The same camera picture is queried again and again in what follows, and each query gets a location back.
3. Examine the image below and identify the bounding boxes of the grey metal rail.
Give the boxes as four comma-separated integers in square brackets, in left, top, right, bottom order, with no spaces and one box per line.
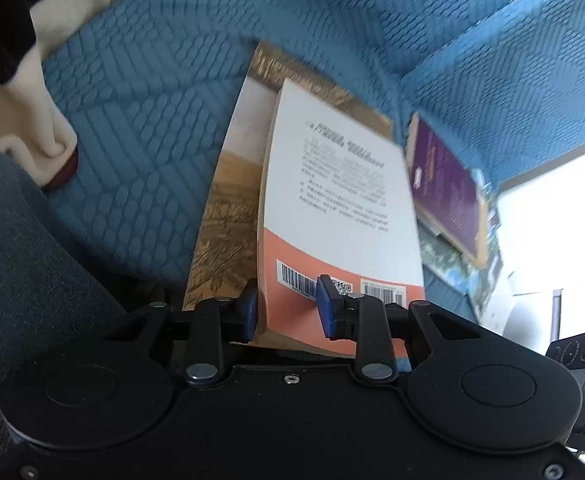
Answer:
[550,287,566,356]

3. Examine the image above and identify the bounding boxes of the white and orange book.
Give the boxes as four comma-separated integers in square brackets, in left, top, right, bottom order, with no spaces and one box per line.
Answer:
[256,77,426,361]

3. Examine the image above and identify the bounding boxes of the tan painting cover book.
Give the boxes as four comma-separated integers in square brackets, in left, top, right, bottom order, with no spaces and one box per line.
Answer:
[181,39,396,313]

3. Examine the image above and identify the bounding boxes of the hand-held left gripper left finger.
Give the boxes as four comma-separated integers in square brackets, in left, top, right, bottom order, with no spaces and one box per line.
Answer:
[105,279,259,386]

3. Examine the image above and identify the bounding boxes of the purple book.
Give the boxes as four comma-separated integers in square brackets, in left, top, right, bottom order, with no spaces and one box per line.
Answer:
[405,112,491,268]

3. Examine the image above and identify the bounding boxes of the photo cover booklet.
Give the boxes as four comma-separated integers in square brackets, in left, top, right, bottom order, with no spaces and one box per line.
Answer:
[417,167,506,311]
[465,240,518,333]

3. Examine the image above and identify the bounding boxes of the blue textured seat cushion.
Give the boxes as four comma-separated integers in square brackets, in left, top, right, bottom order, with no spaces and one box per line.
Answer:
[37,0,585,321]
[397,0,585,321]

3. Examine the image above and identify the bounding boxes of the red white black striped blanket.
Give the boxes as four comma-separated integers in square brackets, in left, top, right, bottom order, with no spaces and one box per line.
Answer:
[0,0,173,193]

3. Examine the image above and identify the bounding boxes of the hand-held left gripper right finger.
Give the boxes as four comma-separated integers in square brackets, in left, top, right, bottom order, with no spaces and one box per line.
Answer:
[317,274,478,386]

